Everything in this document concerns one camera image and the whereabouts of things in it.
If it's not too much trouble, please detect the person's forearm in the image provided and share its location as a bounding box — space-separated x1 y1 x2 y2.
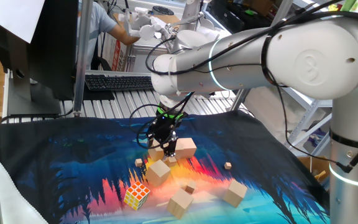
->
109 23 141 46

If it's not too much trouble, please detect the black storage crate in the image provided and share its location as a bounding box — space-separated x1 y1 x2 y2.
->
206 0 276 34

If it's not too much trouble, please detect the white robotic hand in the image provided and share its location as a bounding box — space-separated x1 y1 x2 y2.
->
118 6 173 41

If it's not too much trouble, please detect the cardboard box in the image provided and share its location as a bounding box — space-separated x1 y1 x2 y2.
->
298 155 331 184

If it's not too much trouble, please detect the white foam packing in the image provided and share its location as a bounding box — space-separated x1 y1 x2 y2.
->
244 86 310 144

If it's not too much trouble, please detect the person in blue shirt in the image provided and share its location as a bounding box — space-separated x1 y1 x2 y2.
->
78 0 117 71

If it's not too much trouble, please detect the white paper sheet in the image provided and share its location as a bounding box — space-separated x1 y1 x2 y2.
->
0 0 46 44

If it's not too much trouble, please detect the forest sunset printed cloth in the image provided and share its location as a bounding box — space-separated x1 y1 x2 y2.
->
0 108 331 224

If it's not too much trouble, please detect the red white printed box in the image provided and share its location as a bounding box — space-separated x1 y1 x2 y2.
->
109 39 127 72

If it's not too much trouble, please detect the green flange ring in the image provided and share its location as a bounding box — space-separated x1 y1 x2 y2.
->
156 105 188 121

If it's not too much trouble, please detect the green bottle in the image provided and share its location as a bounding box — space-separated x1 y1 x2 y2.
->
340 0 358 12

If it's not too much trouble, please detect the black keyboard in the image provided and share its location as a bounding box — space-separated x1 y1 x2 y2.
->
84 73 155 93

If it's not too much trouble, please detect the black round disc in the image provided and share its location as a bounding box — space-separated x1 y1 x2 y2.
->
152 5 175 16

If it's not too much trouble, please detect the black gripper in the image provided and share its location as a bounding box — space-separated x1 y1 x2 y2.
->
147 116 180 157

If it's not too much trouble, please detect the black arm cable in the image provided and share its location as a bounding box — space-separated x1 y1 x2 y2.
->
129 0 358 174

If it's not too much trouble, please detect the large wooden cube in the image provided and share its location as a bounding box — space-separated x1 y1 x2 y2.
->
145 159 172 188
147 139 166 162
166 188 195 220
176 138 198 159
223 179 248 208

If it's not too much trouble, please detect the black computer monitor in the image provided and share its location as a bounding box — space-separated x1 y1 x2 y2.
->
0 0 80 116

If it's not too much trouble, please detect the Rubik's cube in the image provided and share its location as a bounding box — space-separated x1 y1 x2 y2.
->
123 180 151 212

